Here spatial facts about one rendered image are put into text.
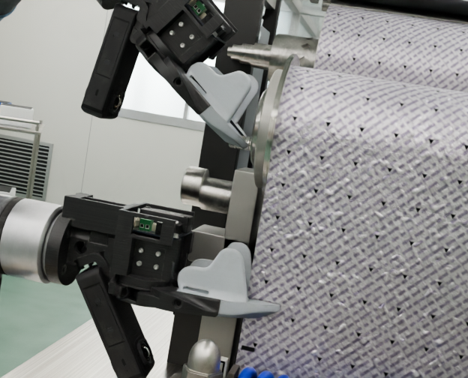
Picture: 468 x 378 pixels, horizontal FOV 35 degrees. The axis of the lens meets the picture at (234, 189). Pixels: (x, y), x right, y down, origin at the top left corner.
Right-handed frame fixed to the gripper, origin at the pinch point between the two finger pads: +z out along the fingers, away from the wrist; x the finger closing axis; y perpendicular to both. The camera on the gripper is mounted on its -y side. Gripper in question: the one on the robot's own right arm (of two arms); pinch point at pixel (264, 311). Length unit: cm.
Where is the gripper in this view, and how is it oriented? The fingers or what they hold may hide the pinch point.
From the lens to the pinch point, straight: 68.5
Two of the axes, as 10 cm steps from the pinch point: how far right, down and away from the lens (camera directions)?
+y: 1.6, -9.8, -1.1
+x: 1.9, -0.8, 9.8
